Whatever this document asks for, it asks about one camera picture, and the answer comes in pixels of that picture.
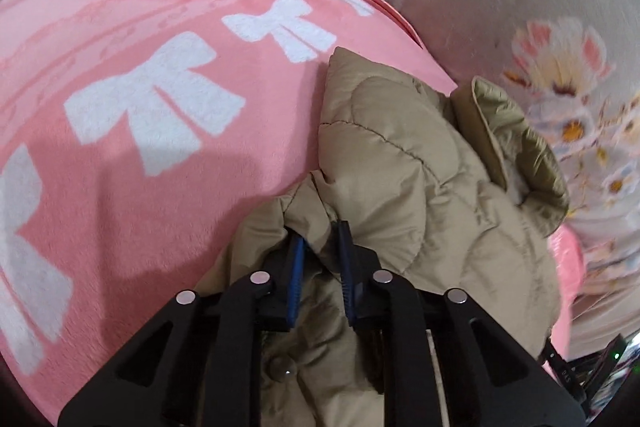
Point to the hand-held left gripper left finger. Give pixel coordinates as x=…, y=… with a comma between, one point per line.
x=297, y=267

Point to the grey floral bedsheet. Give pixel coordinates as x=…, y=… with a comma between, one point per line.
x=525, y=7

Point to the khaki puffer jacket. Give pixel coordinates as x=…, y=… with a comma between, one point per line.
x=420, y=187

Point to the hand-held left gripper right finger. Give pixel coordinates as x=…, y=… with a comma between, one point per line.
x=345, y=274

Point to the pink blanket with white bows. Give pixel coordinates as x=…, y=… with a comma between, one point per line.
x=150, y=107

